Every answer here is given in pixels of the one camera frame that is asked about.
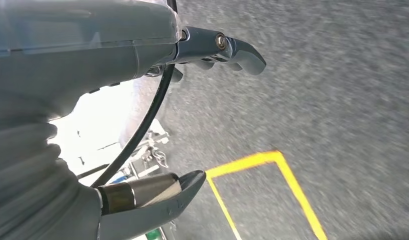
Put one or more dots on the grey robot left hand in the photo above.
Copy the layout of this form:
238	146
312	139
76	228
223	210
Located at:
75	66

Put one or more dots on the clear plastic hand cover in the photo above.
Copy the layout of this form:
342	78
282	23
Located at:
75	20

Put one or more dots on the yellow floor tape square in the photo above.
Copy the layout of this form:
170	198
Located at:
244	161

